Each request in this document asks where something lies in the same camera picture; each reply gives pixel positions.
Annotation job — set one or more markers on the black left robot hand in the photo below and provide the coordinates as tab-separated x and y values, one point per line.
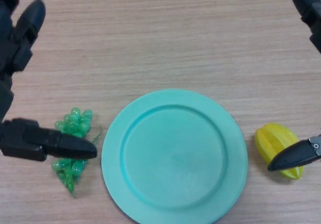
22	141

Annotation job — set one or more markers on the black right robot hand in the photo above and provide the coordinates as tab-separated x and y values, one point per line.
293	156

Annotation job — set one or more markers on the green grapes bunch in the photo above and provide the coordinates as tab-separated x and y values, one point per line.
75	118

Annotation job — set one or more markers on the turquoise round plate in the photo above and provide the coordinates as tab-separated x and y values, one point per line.
175	158

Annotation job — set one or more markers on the yellow starfruit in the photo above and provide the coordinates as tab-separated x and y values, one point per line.
270	138

